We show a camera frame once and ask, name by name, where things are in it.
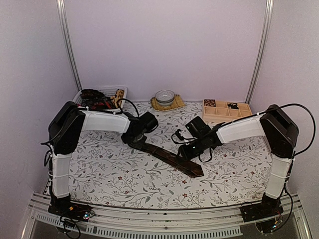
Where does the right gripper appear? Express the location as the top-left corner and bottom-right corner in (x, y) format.
(177, 136), (207, 162)

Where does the brown green patterned tie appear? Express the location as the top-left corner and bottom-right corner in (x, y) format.
(128, 142), (204, 178)

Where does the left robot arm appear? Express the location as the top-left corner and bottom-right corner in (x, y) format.
(44, 101), (159, 216)

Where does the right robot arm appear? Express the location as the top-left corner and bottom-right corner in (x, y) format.
(178, 105), (299, 222)

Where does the yellow spotted tie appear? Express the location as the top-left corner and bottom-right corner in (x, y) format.
(111, 89), (125, 109)

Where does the floral tablecloth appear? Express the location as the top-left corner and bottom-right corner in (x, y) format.
(48, 101), (287, 209)

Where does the wooden compartment box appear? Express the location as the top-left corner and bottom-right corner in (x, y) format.
(202, 100), (252, 123)

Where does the white plastic basket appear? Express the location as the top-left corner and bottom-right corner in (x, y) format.
(72, 86), (127, 112)

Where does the yellow woven mat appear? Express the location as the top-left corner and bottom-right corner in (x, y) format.
(150, 95), (186, 112)

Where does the rolled dark patterned tie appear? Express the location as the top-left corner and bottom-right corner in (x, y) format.
(203, 99), (216, 107)

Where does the dark red patterned tie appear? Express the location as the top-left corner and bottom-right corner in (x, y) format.
(80, 89), (116, 110)

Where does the rolled black tie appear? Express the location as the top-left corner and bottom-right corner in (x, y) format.
(227, 102), (239, 110)

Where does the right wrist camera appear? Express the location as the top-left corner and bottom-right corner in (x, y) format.
(171, 129), (185, 144)

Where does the front metal rail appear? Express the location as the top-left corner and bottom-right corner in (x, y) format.
(22, 193), (313, 239)

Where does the left metal frame post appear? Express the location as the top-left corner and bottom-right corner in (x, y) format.
(56, 0), (82, 91)

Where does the metal frame post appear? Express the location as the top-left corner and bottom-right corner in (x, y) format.
(245, 0), (274, 104)
(56, 0), (82, 91)

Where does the right metal frame post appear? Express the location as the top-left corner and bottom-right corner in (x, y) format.
(245, 0), (274, 104)

